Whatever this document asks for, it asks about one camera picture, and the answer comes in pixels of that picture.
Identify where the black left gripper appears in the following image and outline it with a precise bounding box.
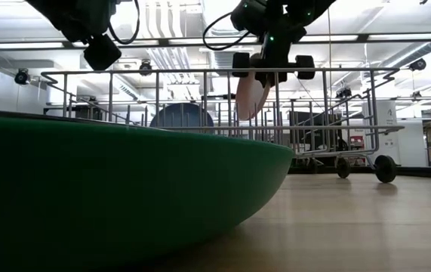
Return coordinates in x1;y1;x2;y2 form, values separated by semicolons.
26;0;122;71

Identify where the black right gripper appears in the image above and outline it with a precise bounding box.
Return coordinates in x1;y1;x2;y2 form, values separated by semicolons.
229;0;337;88

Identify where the pink plate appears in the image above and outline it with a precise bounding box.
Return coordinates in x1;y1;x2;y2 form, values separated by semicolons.
234;70;272;122

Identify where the blue plate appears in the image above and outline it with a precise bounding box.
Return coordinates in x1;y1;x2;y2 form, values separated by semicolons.
149;102;215;130

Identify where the green plate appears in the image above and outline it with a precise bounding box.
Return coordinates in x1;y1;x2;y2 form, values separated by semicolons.
0;108;296;272

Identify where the black ceiling spotlight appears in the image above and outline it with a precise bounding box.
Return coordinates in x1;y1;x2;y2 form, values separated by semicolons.
138;59;153;77
335;86;352;100
14;68;32;86
408;57;427;73

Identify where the black cabinet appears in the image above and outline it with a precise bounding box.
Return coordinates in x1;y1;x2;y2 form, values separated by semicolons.
290;110;343;167

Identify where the red white box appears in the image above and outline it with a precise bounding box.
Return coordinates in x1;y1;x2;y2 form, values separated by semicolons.
349;134;366;150

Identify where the white cabinet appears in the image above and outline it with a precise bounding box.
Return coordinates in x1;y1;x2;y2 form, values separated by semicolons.
362;99;402;166

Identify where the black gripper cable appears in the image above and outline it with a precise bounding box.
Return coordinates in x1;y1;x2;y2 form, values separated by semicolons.
202;11;252;51
107;0;141;45

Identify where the grey wire dish rack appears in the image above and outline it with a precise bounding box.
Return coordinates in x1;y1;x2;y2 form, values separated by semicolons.
40;66;406;185

